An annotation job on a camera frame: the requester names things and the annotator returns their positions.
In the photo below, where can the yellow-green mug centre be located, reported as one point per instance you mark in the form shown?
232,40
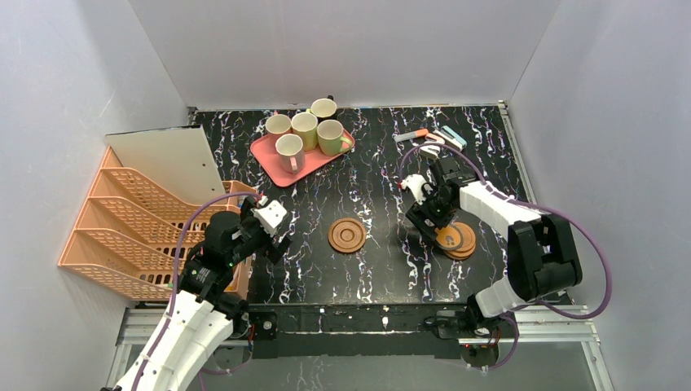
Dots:
304,125

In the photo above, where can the pink serving tray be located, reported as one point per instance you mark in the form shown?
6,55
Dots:
264,151

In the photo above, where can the pink mug large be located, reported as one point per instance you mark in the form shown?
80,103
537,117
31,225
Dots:
290,149

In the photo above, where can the plain brown coaster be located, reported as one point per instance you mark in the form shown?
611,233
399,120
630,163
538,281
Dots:
469,243

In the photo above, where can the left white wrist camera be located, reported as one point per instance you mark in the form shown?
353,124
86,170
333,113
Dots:
271,214

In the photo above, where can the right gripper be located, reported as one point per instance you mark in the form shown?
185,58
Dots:
426,222

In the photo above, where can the white board sheet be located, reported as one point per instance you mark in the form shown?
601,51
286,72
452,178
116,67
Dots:
179,159

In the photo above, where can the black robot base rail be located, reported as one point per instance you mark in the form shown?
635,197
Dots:
425,329

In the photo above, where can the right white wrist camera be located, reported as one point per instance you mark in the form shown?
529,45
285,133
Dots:
417,185

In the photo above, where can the orange white marker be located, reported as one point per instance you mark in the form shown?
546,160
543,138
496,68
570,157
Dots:
398,138

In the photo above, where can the black mug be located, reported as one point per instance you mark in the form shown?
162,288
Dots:
324,108

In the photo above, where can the orange black round coaster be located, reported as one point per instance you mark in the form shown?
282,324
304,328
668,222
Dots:
449,237

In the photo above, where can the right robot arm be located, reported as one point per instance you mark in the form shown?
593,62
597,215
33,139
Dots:
541,253

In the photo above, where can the green mug far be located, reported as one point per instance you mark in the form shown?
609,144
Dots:
332,138

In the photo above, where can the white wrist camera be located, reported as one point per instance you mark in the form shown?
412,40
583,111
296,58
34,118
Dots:
271,214
417,185

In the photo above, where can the pink mug near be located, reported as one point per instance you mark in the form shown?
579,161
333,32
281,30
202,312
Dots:
278,125

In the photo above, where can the brown grooved wooden coaster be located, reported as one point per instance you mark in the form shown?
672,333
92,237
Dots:
347,235

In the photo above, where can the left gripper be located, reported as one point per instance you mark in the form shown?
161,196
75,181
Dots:
267,243

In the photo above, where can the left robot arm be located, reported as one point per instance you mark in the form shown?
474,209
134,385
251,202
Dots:
201,313

